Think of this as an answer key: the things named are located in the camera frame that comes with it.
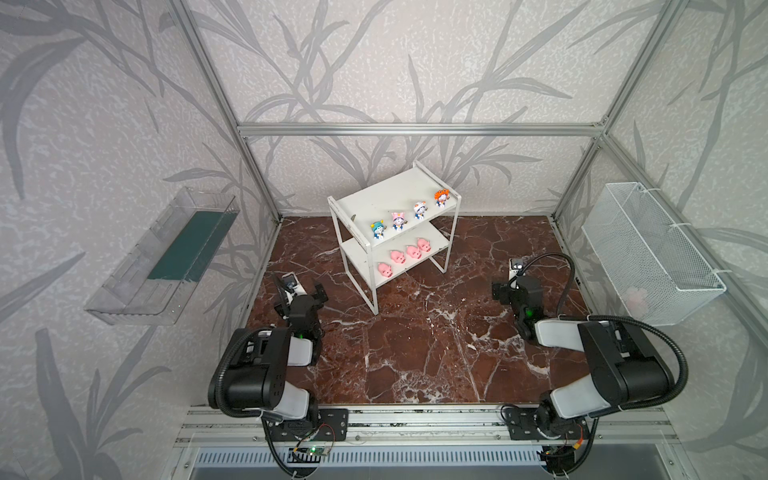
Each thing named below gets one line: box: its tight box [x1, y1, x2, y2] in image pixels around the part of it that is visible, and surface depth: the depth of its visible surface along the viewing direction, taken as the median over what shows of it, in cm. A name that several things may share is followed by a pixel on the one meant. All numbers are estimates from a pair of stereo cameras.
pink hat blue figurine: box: [391, 212, 408, 231], surface depth 72 cm
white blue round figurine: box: [413, 201, 428, 220], surface depth 74 cm
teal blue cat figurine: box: [370, 220, 387, 239], surface depth 70 cm
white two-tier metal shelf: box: [328, 161, 462, 316], surface depth 82 cm
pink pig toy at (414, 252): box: [406, 245, 422, 259], surface depth 88 cm
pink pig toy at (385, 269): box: [377, 262, 393, 278], surface depth 84 cm
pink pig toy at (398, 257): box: [390, 250, 407, 265], surface depth 88 cm
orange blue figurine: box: [434, 188, 451, 207], surface depth 78 cm
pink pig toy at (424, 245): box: [417, 238, 432, 253], surface depth 91 cm
